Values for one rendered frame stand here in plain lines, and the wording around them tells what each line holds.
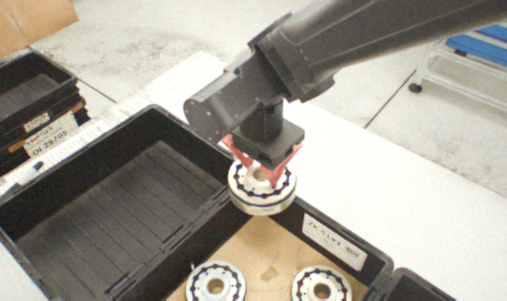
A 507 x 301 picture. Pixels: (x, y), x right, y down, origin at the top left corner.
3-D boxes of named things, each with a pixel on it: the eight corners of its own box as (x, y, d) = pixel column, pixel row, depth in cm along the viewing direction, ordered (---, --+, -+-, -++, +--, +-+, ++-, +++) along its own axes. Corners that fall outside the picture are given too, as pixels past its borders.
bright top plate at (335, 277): (314, 255, 75) (314, 254, 74) (362, 290, 70) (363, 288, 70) (279, 297, 70) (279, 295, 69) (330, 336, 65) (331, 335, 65)
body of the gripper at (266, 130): (274, 169, 52) (275, 126, 47) (217, 131, 57) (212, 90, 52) (306, 140, 56) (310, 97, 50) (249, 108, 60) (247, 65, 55)
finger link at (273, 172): (272, 205, 59) (272, 161, 52) (234, 179, 62) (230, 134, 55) (301, 176, 62) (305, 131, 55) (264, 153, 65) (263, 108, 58)
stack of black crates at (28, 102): (70, 129, 200) (34, 48, 167) (109, 157, 187) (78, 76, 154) (-9, 179, 178) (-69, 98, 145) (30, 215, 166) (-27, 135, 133)
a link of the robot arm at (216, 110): (343, 77, 43) (296, 6, 42) (274, 139, 37) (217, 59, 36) (278, 108, 53) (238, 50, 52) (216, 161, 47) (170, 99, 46)
